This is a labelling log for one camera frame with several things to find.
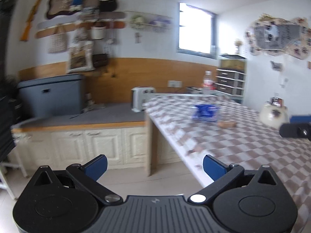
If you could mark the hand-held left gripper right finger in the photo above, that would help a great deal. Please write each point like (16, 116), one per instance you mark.
(213, 167)

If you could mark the white cabinet row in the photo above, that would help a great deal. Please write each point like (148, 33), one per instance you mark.
(85, 145)

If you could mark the small brown holder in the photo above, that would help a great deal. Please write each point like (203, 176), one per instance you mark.
(277, 101)

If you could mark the brown cardboard piece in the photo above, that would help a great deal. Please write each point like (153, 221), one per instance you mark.
(227, 124)

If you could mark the folding stool dark cloth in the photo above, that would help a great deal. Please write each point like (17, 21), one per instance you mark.
(6, 131)

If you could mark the panda wall hanging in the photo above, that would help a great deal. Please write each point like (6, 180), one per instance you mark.
(277, 35)

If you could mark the clear water bottle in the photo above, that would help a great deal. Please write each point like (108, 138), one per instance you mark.
(207, 82)

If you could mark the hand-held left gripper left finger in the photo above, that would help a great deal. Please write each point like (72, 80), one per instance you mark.
(97, 166)

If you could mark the white toaster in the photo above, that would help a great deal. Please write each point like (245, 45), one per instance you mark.
(142, 98)

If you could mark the dried flower vase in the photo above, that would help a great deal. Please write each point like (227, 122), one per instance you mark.
(238, 46)

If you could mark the plush toy wall rack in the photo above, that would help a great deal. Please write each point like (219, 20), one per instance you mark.
(150, 21)

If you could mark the cream knit bag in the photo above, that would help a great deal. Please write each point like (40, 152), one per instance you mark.
(58, 41)

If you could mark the glass fish tank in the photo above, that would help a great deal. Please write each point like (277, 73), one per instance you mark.
(232, 63)

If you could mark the white black hanging bag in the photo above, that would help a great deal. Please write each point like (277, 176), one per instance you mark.
(98, 30)

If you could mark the printed tote bag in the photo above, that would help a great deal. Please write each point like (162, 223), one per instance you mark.
(80, 55)

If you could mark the white wall socket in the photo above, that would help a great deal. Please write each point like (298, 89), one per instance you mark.
(175, 83)

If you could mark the brown leather bag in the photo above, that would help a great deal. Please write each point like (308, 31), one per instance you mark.
(99, 59)

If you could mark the yellow toy rifle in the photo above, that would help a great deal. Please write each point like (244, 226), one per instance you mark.
(32, 17)

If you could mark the small grey wall device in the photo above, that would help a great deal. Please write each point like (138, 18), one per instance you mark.
(275, 65)

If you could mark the white drawer unit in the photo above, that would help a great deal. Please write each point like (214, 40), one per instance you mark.
(230, 81)

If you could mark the window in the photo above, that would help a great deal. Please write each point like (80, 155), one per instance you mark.
(195, 28)

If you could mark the brown white checkered tablecloth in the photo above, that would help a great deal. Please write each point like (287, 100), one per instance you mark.
(243, 150)

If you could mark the grey storage box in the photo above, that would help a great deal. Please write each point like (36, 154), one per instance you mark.
(52, 94)

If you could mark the wavy wooden coat rack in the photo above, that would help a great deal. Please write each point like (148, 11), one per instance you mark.
(48, 24)

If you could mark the blue white plastic bag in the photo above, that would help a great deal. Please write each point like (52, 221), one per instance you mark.
(205, 112)

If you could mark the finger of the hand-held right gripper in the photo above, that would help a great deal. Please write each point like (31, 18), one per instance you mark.
(296, 129)

